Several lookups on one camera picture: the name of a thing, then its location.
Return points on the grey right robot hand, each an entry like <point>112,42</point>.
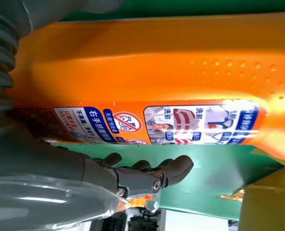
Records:
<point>48,191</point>

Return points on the yellow plastic-wrapped box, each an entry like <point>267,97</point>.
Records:
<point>265,204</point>

